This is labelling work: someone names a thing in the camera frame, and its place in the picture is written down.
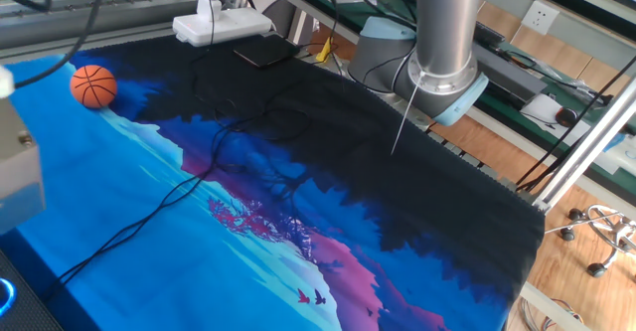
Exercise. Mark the aluminium frame bar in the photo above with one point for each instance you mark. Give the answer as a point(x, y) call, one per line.
point(586, 147)

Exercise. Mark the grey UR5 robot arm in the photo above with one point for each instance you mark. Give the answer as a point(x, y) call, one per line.
point(447, 23)

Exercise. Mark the black computer mouse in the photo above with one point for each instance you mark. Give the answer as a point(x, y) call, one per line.
point(566, 117)

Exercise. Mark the black keyboard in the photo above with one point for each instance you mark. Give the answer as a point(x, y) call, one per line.
point(489, 34)

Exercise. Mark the flat black phone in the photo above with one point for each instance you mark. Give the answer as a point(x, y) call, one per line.
point(266, 50)

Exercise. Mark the white wall socket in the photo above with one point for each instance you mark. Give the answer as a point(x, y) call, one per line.
point(540, 18)

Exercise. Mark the white charger plug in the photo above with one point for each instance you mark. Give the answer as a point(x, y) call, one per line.
point(208, 7)

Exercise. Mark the blue landscape print tablecloth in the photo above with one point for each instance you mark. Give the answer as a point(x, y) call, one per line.
point(298, 172)

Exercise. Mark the white power strip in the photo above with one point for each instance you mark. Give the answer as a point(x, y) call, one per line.
point(228, 25)

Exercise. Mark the grey Schunk gripper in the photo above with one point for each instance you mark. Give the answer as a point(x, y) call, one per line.
point(17, 182)

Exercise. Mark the chrome chair base with castors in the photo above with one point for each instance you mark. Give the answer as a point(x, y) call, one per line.
point(613, 231)

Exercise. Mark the blue-lit speaker volume knob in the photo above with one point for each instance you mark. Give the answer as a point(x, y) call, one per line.
point(9, 296)

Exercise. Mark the small orange basketball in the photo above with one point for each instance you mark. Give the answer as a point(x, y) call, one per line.
point(93, 86)

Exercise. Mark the yellow tag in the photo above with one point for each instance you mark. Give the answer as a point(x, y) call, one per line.
point(324, 50)

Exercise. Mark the black soundbar speaker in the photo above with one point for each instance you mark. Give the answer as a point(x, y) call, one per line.
point(25, 311)

